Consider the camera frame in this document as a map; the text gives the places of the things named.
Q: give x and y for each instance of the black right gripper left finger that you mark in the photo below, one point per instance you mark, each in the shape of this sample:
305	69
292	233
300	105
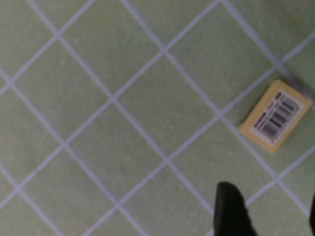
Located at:
229	211

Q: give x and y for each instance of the yellow eraser with barcode label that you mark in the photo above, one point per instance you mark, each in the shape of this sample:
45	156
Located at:
273	118

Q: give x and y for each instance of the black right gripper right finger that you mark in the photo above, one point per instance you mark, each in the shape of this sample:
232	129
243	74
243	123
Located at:
313	209

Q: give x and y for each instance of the green grid cutting mat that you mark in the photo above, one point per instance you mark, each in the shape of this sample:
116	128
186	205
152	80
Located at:
110	123

